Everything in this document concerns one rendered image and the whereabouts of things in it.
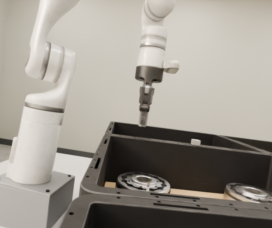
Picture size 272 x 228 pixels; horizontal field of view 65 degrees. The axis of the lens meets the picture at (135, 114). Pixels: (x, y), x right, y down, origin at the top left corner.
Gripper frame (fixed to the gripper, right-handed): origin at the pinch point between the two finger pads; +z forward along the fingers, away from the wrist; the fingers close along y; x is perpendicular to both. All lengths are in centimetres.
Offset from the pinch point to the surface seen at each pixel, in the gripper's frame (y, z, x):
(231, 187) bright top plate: 14.4, 10.4, 19.7
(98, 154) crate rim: 29.8, 3.8, -5.2
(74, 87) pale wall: -286, -21, -119
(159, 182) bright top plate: 17.7, 10.4, 4.9
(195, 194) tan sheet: 12.6, 13.5, 13.3
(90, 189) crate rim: 41.0, 4.0, -3.4
